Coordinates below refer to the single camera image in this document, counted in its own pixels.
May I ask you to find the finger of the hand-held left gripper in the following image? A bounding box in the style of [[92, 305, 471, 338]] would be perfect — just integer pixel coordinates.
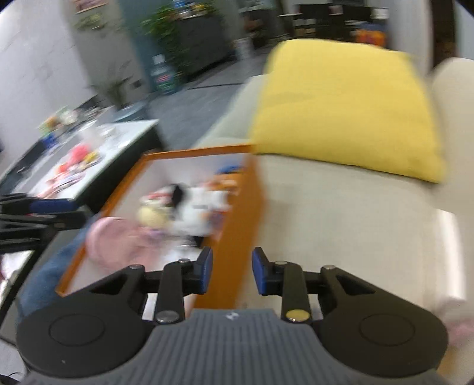
[[0, 212, 89, 234], [0, 193, 77, 215]]

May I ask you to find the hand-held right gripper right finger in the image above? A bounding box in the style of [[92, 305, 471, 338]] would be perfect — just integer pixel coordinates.
[[252, 246, 375, 323]]

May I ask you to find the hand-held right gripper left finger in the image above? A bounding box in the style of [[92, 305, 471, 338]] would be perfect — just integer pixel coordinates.
[[89, 246, 214, 325]]

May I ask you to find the orange cardboard box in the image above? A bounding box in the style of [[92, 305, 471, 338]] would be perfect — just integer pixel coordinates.
[[55, 144, 266, 310]]

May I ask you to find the pink zip pouch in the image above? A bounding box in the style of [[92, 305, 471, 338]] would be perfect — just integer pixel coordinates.
[[85, 217, 149, 266]]

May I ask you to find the white crochet plush toy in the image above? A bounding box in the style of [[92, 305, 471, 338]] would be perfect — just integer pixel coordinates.
[[171, 184, 232, 238]]

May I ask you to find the blue orange toy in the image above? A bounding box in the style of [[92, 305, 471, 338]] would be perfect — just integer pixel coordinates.
[[209, 165, 246, 194]]

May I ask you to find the pink round thing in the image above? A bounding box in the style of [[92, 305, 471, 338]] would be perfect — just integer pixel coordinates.
[[68, 144, 92, 164]]

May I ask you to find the beige fabric sofa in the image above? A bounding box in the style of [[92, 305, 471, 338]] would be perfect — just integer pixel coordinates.
[[193, 57, 474, 371]]

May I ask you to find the marble coffee table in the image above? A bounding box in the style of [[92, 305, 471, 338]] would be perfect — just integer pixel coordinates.
[[0, 105, 165, 217]]

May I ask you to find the grey round bin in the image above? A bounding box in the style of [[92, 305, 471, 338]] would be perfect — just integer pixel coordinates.
[[110, 101, 149, 123]]

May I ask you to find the large water jug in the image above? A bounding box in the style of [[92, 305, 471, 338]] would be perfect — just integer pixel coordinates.
[[150, 55, 179, 96]]

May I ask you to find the yellow pillow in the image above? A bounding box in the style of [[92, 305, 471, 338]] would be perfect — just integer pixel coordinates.
[[250, 39, 447, 184]]

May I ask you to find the trailing green plant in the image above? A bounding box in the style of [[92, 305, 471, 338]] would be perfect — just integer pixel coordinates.
[[140, 4, 194, 80]]

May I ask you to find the dark grey cabinet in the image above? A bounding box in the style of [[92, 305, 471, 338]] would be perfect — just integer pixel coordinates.
[[173, 7, 242, 81]]

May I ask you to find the colourful small chair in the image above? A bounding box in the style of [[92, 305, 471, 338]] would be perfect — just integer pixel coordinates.
[[355, 27, 386, 47]]

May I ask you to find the dark dining table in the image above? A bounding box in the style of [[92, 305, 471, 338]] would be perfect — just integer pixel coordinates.
[[292, 4, 356, 39]]

